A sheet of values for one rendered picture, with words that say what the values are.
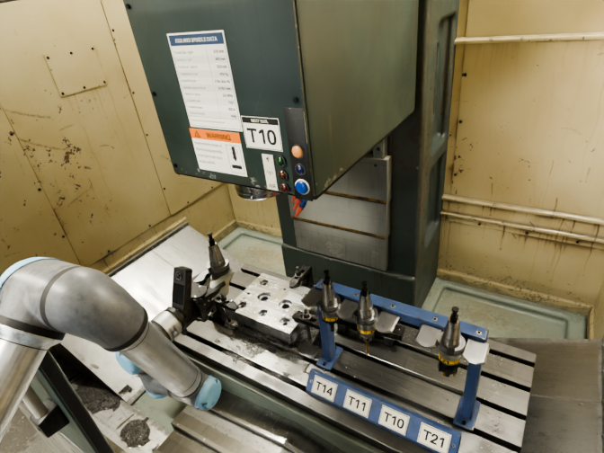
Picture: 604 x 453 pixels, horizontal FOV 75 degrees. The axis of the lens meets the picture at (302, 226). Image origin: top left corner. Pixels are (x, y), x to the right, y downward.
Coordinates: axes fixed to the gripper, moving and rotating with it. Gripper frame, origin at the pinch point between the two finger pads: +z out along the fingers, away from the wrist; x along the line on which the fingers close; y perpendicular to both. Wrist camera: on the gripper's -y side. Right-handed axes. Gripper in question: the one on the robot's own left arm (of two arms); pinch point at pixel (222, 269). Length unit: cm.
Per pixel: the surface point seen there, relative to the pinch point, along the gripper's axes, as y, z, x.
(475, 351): 9, 8, 68
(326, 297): 5.5, 6.9, 30.4
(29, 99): -42, 14, -99
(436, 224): 36, 100, 35
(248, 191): -18.8, 14.4, 3.1
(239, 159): -35.3, 1.8, 14.4
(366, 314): 6.7, 6.9, 42.0
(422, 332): 9, 9, 56
